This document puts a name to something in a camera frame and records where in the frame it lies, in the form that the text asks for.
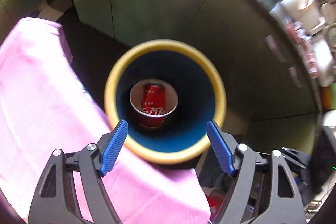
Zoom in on pink floral tablecloth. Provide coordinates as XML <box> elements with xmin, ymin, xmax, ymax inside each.
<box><xmin>1</xmin><ymin>18</ymin><xmax>210</xmax><ymax>223</ymax></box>

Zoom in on white jug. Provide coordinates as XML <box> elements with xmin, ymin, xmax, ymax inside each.
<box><xmin>281</xmin><ymin>0</ymin><xmax>326</xmax><ymax>35</ymax></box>

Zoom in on blue bin with yellow rim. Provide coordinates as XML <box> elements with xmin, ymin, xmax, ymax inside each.
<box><xmin>104</xmin><ymin>40</ymin><xmax>226</xmax><ymax>165</ymax></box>

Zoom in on green lower cabinets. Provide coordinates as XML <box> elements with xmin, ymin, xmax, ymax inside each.
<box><xmin>1</xmin><ymin>0</ymin><xmax>322</xmax><ymax>153</ymax></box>

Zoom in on red cola paper cup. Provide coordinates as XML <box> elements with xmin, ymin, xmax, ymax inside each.
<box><xmin>129</xmin><ymin>79</ymin><xmax>178</xmax><ymax>130</ymax></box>

